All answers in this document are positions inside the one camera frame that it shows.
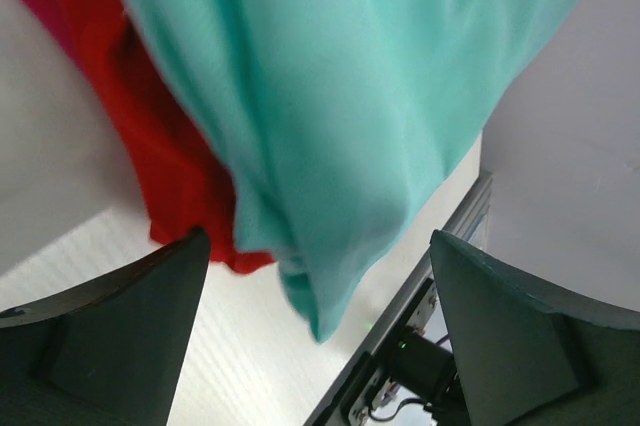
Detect right aluminium frame post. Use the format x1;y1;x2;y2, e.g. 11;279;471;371
302;170;496;426

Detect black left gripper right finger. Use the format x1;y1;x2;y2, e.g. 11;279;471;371
430;231;639;425

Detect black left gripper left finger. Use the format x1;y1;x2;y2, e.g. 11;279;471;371
1;228;210;425

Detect teal t shirt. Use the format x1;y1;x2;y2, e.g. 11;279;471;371
122;0;578;342

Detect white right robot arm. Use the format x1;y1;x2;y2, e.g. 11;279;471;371
384;327;457;402

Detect red t shirt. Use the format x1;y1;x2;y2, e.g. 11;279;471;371
82;0;273;274

